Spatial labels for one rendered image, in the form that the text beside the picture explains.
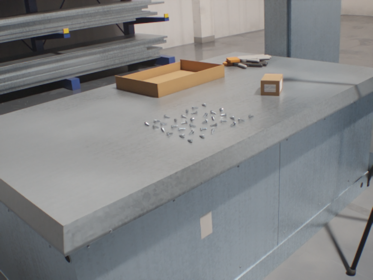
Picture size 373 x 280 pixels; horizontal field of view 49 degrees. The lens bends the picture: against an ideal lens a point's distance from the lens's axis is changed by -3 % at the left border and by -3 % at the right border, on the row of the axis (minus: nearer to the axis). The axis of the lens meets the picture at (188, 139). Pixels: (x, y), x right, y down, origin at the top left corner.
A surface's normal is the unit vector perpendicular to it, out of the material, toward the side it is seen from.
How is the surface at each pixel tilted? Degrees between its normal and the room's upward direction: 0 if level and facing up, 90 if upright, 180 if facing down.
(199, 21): 90
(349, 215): 0
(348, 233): 0
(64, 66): 90
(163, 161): 0
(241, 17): 90
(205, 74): 90
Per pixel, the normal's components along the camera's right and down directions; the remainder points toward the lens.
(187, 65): -0.71, 0.30
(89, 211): -0.07, -0.93
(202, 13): 0.66, 0.23
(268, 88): -0.31, 0.37
